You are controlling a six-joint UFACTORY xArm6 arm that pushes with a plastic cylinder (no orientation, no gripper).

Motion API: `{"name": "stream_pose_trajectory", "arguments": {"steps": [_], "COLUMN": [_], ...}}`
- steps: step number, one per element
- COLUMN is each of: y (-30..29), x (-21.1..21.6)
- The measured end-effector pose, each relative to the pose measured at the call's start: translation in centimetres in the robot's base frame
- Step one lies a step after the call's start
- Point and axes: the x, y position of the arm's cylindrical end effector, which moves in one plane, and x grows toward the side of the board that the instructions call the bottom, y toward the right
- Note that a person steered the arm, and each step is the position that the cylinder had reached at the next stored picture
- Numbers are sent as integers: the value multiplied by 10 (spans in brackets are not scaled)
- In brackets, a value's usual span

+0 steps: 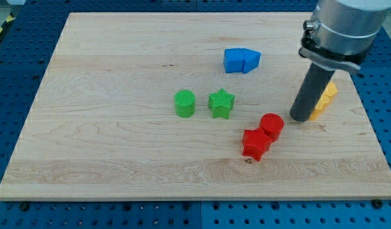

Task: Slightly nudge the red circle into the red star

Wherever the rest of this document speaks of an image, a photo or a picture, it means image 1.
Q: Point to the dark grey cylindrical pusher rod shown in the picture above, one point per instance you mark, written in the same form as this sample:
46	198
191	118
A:
310	92

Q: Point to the red cylinder block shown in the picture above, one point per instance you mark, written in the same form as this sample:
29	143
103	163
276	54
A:
272	125

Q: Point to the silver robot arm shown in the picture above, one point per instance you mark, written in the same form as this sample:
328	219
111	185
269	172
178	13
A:
338	36

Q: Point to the red star block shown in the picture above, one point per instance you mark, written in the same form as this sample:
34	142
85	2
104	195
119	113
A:
255	143

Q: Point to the green star block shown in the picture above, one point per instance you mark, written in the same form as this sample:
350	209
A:
221	103

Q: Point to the yellow block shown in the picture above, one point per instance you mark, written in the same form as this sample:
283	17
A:
326	98

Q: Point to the blue triangular prism block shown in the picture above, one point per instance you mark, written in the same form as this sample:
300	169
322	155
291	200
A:
251	60

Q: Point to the blue cube block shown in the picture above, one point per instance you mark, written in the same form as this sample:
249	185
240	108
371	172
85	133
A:
233	60

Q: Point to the green cylinder block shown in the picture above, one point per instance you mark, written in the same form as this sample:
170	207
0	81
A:
184	101

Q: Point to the light wooden board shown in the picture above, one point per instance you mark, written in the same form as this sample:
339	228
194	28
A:
103	126

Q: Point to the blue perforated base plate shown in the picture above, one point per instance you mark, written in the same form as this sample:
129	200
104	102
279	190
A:
26	45

